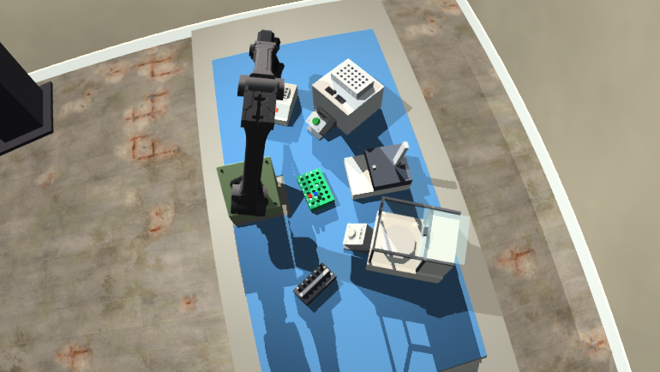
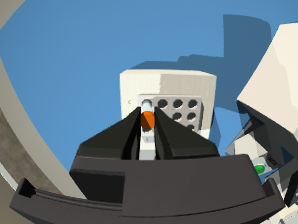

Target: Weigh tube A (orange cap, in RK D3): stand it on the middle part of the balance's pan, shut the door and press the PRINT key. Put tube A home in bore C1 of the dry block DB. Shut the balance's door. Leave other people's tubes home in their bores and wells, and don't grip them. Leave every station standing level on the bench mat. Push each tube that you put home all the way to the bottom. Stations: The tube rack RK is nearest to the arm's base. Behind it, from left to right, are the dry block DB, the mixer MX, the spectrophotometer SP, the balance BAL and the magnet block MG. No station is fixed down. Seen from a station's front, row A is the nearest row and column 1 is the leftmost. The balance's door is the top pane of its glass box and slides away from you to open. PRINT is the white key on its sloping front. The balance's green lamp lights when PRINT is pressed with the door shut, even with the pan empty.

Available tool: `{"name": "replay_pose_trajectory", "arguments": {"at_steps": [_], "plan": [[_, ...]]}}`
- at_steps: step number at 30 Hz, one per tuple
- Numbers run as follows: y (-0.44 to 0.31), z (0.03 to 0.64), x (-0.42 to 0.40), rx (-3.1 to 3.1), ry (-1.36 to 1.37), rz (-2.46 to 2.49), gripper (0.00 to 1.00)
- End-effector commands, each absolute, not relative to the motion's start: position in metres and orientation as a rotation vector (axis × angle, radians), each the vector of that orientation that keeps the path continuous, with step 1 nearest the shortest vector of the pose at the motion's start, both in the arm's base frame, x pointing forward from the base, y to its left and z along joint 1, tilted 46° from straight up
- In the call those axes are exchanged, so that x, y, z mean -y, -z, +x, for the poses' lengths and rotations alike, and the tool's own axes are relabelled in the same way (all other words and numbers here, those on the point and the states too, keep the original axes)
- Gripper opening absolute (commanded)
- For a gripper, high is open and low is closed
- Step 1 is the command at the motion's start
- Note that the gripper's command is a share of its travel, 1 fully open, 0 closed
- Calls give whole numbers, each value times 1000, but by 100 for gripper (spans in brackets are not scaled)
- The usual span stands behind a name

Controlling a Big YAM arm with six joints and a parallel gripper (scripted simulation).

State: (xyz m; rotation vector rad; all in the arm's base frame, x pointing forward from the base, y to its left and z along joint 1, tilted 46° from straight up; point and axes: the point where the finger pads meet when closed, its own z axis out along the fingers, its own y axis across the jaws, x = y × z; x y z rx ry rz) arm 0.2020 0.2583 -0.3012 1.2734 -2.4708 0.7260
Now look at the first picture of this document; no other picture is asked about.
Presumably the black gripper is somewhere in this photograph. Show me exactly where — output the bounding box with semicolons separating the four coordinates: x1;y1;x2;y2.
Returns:
272;63;285;78

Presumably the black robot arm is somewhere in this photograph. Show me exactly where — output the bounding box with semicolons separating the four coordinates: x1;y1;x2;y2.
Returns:
230;29;285;217

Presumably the green tube rack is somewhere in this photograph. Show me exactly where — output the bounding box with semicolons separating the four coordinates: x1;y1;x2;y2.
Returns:
297;168;335;212

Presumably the blue bench mat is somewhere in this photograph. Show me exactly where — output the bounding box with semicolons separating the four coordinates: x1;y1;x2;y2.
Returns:
212;29;487;372

